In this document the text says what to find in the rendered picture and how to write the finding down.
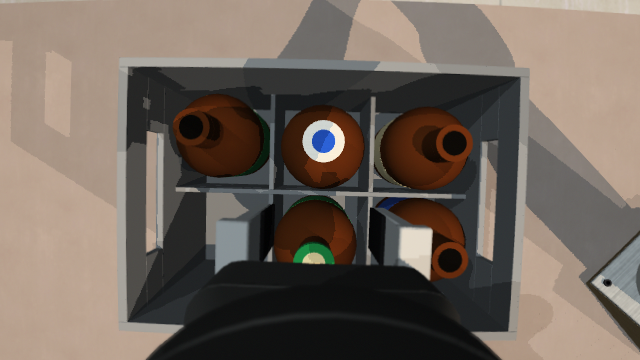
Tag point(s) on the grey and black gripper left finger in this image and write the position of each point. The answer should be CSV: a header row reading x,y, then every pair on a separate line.
x,y
248,237

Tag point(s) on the grey bottle crate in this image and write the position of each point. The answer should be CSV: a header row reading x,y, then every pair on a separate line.
x,y
491,102

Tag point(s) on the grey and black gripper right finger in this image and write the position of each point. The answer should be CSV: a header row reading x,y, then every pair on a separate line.
x,y
394,241

